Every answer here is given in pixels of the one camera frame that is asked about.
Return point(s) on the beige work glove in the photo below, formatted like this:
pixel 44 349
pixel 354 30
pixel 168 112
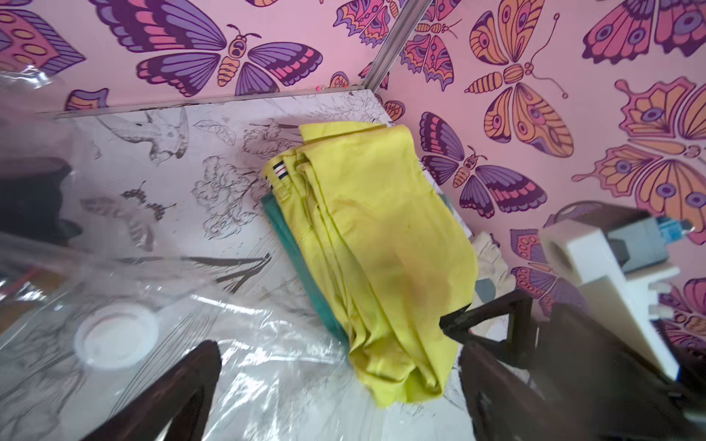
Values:
pixel 494 278

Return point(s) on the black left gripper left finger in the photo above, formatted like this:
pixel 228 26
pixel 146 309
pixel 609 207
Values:
pixel 177 405

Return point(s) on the clear plastic vacuum bag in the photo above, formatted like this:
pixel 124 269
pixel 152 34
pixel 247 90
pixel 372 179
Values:
pixel 170 206

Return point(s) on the yellow garment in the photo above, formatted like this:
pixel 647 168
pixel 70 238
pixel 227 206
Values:
pixel 385 251

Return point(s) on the dark grey garment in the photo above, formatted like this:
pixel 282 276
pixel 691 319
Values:
pixel 31 200

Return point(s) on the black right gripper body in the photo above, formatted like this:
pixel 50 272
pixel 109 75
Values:
pixel 614 392

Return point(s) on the green trousers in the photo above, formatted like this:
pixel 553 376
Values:
pixel 319 302

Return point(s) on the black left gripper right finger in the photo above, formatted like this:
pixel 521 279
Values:
pixel 500 405

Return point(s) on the aluminium frame bars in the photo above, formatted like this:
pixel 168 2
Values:
pixel 381 65

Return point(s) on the white vacuum bag valve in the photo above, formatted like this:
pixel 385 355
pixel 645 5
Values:
pixel 117 336

